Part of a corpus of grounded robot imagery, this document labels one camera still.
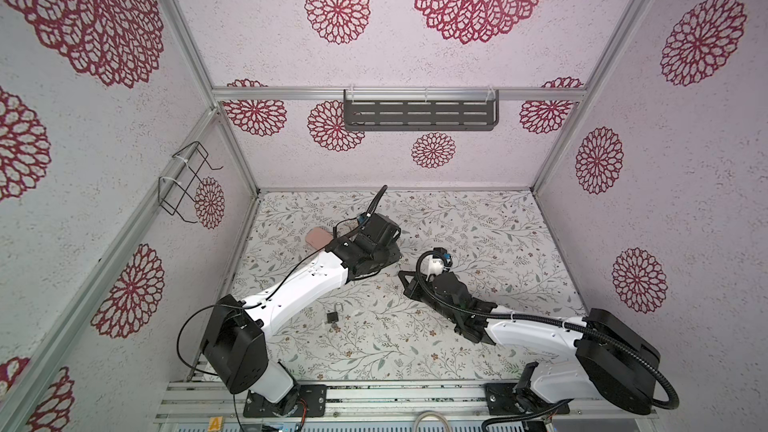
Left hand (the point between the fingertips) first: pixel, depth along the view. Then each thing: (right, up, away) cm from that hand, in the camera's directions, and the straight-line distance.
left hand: (394, 255), depth 82 cm
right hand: (0, -4, -3) cm, 4 cm away
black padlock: (-18, -19, +6) cm, 26 cm away
